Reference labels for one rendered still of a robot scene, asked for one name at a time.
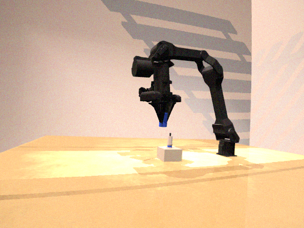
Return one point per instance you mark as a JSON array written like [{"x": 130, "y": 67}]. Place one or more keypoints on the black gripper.
[{"x": 163, "y": 100}]

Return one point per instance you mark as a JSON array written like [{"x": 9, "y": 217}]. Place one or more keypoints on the blue marker cap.
[{"x": 164, "y": 123}]

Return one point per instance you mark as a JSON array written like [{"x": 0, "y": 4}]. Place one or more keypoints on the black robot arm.
[{"x": 213, "y": 76}]

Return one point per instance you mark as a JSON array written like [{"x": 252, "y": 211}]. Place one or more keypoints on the beige square block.
[{"x": 169, "y": 154}]

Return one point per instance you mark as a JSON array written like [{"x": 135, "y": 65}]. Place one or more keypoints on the grey marker with blue band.
[{"x": 169, "y": 144}]

